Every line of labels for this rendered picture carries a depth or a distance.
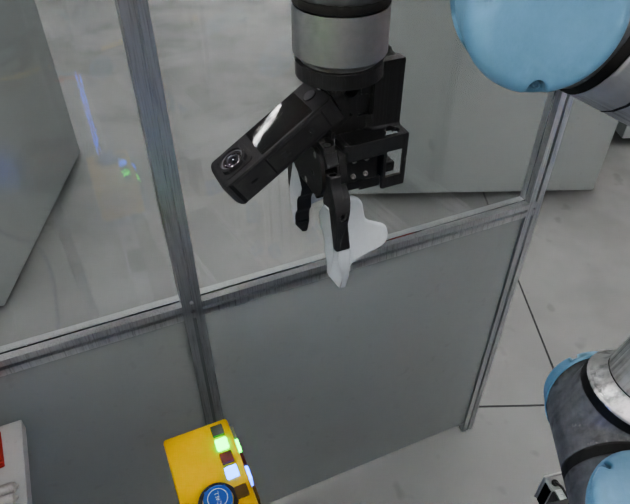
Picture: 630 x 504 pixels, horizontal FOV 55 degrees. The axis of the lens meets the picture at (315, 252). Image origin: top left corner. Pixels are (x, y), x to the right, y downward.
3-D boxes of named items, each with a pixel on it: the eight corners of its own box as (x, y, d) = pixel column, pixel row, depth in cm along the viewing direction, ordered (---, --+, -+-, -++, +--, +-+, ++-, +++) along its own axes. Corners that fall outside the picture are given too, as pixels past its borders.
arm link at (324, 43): (314, 25, 41) (272, -12, 47) (314, 87, 44) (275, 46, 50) (410, 9, 43) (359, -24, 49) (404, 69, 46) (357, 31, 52)
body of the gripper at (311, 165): (404, 191, 55) (419, 63, 47) (317, 214, 52) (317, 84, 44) (365, 149, 60) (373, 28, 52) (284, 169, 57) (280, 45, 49)
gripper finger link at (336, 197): (357, 252, 52) (344, 153, 49) (341, 257, 52) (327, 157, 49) (336, 238, 57) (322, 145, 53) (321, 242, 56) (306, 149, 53)
